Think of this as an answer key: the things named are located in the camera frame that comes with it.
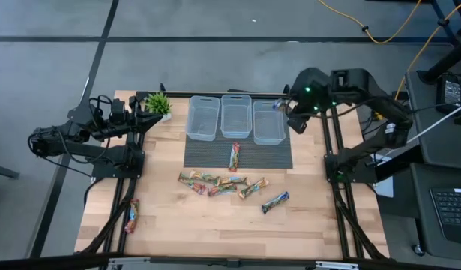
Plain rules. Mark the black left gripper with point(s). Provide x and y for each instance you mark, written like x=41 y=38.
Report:
x=129 y=120

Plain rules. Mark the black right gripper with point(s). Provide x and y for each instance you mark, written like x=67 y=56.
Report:
x=300 y=110

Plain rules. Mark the red green granola bar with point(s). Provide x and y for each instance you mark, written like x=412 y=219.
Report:
x=192 y=184
x=234 y=157
x=132 y=215
x=222 y=190

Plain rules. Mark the gold green granola bar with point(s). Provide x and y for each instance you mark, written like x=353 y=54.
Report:
x=253 y=188
x=204 y=176
x=234 y=180

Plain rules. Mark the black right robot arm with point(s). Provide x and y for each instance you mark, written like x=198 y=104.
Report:
x=365 y=80

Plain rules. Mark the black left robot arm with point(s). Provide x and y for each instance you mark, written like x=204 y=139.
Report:
x=114 y=157

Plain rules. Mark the green plant in white pot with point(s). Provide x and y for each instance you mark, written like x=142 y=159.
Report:
x=158 y=104

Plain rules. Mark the clear plastic bin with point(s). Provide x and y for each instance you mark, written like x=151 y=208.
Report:
x=202 y=127
x=235 y=123
x=268 y=129

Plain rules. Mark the grey woven table mat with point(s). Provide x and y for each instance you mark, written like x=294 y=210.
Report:
x=207 y=155

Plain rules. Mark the white paper sheet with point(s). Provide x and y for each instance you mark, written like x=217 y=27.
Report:
x=385 y=189

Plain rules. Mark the dark grey desk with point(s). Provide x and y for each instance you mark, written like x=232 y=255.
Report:
x=432 y=127

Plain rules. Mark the grey furniture foot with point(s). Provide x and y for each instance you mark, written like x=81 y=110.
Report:
x=1 y=170

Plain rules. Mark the black power adapter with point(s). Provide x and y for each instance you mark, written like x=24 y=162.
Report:
x=452 y=92

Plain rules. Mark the black stand leg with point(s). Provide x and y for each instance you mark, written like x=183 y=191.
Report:
x=447 y=60

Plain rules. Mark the black crossbeam with silver brackets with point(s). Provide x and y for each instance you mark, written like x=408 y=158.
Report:
x=230 y=262

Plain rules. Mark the black laptop cart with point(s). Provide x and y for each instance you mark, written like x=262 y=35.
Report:
x=421 y=210

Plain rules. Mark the cart caster wheel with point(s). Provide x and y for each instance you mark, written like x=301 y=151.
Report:
x=417 y=250

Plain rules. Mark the laptop keyboard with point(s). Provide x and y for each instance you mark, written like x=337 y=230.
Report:
x=453 y=210

